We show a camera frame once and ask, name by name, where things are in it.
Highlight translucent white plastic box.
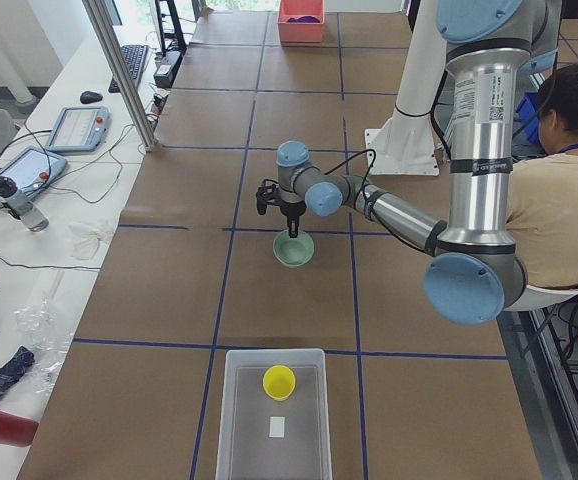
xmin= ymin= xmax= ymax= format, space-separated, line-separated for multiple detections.
xmin=215 ymin=348 xmax=333 ymax=479

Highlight crumpled white tissue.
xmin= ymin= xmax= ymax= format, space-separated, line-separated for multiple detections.
xmin=68 ymin=221 xmax=116 ymax=260

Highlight yellow plastic cup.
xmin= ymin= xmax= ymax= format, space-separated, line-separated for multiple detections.
xmin=262 ymin=365 xmax=296 ymax=401

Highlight black computer mouse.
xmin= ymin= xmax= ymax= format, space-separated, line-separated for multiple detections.
xmin=79 ymin=90 xmax=103 ymax=105

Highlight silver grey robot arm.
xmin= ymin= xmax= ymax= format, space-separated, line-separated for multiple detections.
xmin=256 ymin=1 xmax=562 ymax=325

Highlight black keyboard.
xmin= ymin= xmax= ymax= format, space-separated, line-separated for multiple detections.
xmin=121 ymin=44 xmax=150 ymax=86

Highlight white label in box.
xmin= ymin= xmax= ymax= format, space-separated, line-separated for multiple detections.
xmin=268 ymin=416 xmax=286 ymax=439

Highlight teach pendant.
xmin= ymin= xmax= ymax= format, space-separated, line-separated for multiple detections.
xmin=0 ymin=147 xmax=68 ymax=199
xmin=45 ymin=105 xmax=110 ymax=154

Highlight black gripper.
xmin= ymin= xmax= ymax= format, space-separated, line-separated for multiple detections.
xmin=279 ymin=200 xmax=305 ymax=238

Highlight clear water bottle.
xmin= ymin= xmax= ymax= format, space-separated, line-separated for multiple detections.
xmin=0 ymin=176 xmax=49 ymax=232

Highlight red fire extinguisher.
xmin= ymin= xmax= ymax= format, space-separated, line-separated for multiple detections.
xmin=0 ymin=411 xmax=39 ymax=447

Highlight pink plastic bin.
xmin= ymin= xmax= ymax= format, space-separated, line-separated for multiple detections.
xmin=277 ymin=0 xmax=325 ymax=43

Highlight lower teach pendant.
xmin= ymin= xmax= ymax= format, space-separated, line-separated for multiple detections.
xmin=0 ymin=147 xmax=68 ymax=199

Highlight folded blue umbrella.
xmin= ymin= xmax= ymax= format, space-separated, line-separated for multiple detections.
xmin=0 ymin=346 xmax=35 ymax=400

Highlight mint green bowl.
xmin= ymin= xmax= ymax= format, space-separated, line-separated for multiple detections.
xmin=273 ymin=230 xmax=315 ymax=268

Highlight upper teach pendant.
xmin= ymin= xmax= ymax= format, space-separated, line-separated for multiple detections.
xmin=45 ymin=105 xmax=110 ymax=154

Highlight aluminium frame post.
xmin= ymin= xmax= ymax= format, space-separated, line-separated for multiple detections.
xmin=82 ymin=0 xmax=157 ymax=152

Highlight black computer box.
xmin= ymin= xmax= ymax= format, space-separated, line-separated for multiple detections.
xmin=153 ymin=51 xmax=182 ymax=89

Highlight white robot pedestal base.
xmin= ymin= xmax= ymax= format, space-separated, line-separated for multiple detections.
xmin=365 ymin=0 xmax=446 ymax=176

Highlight seated person in beige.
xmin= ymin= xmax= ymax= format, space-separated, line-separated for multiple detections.
xmin=506 ymin=63 xmax=578 ymax=289

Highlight purple microfiber cloth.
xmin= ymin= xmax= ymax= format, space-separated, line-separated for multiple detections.
xmin=286 ymin=15 xmax=320 ymax=24

